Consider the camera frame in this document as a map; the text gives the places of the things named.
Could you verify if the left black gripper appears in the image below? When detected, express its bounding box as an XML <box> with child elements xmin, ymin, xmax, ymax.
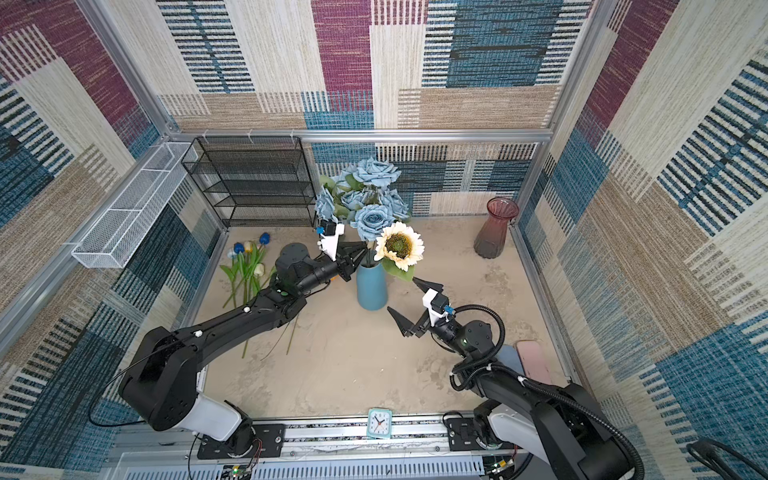
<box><xmin>295</xmin><ymin>241</ymin><xmax>369</xmax><ymax>299</ymax></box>

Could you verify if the teal ceramic vase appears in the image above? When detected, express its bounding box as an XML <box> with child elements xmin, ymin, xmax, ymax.
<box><xmin>356</xmin><ymin>263</ymin><xmax>388</xmax><ymax>311</ymax></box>

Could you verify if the cream sunflower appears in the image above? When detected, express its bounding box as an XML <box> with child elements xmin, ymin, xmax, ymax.
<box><xmin>374</xmin><ymin>222</ymin><xmax>425</xmax><ymax>282</ymax></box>

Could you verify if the pale blue rose bouquet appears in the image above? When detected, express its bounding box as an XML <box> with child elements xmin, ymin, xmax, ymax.
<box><xmin>315</xmin><ymin>157</ymin><xmax>410</xmax><ymax>267</ymax></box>

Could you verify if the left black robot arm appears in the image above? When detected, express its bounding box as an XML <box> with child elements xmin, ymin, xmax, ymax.
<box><xmin>118</xmin><ymin>241</ymin><xmax>367</xmax><ymax>451</ymax></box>

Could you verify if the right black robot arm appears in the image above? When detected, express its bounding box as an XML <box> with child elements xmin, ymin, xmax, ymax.
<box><xmin>389</xmin><ymin>277</ymin><xmax>645</xmax><ymax>479</ymax></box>

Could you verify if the red ribbed glass vase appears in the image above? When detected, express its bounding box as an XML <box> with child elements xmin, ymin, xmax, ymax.
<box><xmin>474</xmin><ymin>197</ymin><xmax>519</xmax><ymax>259</ymax></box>

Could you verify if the tulip bunch with green leaves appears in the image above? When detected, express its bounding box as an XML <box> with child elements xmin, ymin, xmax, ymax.
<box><xmin>218</xmin><ymin>232</ymin><xmax>272</xmax><ymax>360</ymax></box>

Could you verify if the blue oblong case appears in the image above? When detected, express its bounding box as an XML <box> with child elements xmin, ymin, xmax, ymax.
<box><xmin>496</xmin><ymin>345</ymin><xmax>525</xmax><ymax>377</ymax></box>

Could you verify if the small teal alarm clock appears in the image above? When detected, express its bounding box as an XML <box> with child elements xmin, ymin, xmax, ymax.
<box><xmin>366</xmin><ymin>408</ymin><xmax>393</xmax><ymax>440</ymax></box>

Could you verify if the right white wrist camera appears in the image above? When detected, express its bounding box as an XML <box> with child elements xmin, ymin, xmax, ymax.
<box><xmin>422</xmin><ymin>288</ymin><xmax>455</xmax><ymax>327</ymax></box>

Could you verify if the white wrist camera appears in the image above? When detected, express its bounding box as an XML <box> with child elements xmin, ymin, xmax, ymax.
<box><xmin>316</xmin><ymin>220</ymin><xmax>345</xmax><ymax>261</ymax></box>
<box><xmin>422</xmin><ymin>288</ymin><xmax>455</xmax><ymax>327</ymax></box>

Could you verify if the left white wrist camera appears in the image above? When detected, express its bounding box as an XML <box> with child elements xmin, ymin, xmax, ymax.
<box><xmin>316</xmin><ymin>220</ymin><xmax>345</xmax><ymax>261</ymax></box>

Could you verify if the black wire shelf rack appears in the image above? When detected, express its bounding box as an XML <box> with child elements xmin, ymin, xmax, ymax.
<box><xmin>181</xmin><ymin>136</ymin><xmax>316</xmax><ymax>228</ymax></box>

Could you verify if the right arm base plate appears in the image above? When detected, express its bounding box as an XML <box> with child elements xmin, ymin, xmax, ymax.
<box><xmin>442</xmin><ymin>412</ymin><xmax>481</xmax><ymax>452</ymax></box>

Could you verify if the aluminium front rail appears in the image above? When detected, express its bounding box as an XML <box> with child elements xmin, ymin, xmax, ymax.
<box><xmin>99</xmin><ymin>411</ymin><xmax>554</xmax><ymax>479</ymax></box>

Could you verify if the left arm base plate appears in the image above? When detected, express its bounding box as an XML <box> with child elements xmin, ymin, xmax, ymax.
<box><xmin>195</xmin><ymin>423</ymin><xmax>286</xmax><ymax>460</ymax></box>

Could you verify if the white mesh wall basket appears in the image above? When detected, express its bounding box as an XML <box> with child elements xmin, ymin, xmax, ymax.
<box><xmin>71</xmin><ymin>142</ymin><xmax>190</xmax><ymax>269</ymax></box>

